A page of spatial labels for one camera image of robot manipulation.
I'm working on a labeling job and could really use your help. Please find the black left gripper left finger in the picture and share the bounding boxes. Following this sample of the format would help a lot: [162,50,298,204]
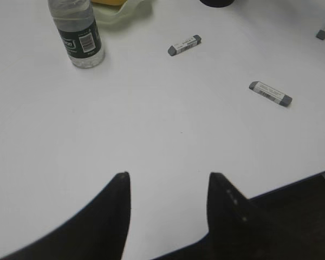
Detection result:
[3,172,131,259]

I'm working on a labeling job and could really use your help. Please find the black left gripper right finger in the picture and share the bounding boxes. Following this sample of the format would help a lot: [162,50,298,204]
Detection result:
[162,172,325,259]

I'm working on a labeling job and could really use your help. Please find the clear water bottle green label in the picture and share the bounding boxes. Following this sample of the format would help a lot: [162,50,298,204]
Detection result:
[48,0,105,69]

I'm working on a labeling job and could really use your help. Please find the yellow mango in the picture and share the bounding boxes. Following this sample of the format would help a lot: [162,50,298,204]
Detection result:
[91,0,127,7]

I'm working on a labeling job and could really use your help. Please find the grey eraser front centre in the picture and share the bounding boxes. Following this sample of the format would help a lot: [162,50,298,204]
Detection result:
[249,81,293,107]

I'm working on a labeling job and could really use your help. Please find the grey eraser near plate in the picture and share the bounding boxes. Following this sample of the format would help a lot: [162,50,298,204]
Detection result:
[167,35,202,56]

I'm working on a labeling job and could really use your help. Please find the pale green wavy plate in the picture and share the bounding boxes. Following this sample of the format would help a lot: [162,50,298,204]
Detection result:
[92,1,152,25]

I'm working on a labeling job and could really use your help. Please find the black mesh pen holder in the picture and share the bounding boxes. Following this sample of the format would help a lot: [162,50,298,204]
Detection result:
[200,0,235,8]

